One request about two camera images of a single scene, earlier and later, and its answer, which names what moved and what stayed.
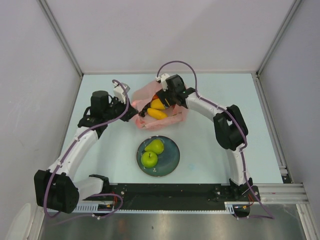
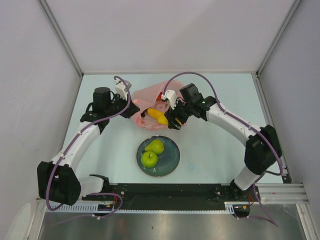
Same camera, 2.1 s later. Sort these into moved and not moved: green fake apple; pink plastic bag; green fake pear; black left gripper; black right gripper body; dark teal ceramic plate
Moved: pink plastic bag; black right gripper body
Not moved: green fake apple; black left gripper; dark teal ceramic plate; green fake pear
